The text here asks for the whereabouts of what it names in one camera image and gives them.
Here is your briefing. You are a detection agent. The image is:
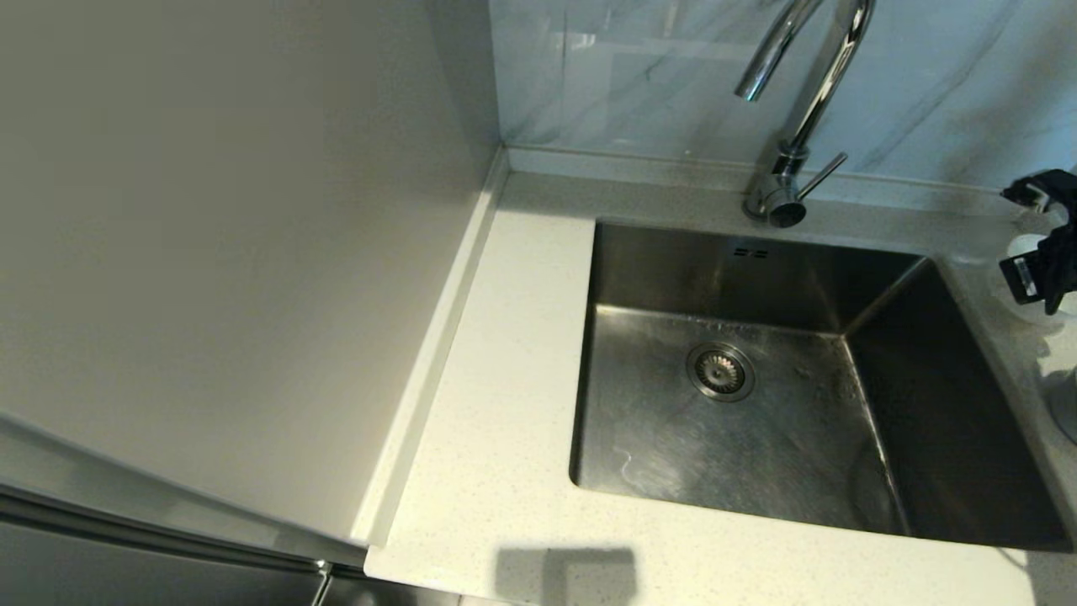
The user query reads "tall grey cabinet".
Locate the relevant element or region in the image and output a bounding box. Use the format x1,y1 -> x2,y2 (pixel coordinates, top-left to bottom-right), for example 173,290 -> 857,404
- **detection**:
0,0 -> 510,582

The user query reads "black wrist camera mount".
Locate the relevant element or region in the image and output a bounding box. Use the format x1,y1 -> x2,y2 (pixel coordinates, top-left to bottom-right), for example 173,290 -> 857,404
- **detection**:
1000,168 -> 1077,221

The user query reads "stainless steel sink basin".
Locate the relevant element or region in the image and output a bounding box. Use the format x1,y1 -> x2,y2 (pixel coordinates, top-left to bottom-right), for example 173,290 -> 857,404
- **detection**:
569,219 -> 1074,554

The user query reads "chrome faucet lever handle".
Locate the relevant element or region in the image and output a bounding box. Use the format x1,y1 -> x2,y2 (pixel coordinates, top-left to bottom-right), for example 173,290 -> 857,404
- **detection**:
795,152 -> 848,201

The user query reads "white plastic bowl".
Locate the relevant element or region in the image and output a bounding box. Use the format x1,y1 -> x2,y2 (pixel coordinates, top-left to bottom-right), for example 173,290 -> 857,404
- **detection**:
984,231 -> 1077,339

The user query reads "chrome gooseneck faucet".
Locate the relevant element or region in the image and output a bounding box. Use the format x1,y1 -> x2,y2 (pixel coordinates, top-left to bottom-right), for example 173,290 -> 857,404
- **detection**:
734,0 -> 876,228

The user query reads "grey-blue plastic bowl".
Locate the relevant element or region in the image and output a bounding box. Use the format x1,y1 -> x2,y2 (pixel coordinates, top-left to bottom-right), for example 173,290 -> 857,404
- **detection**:
1046,369 -> 1077,447

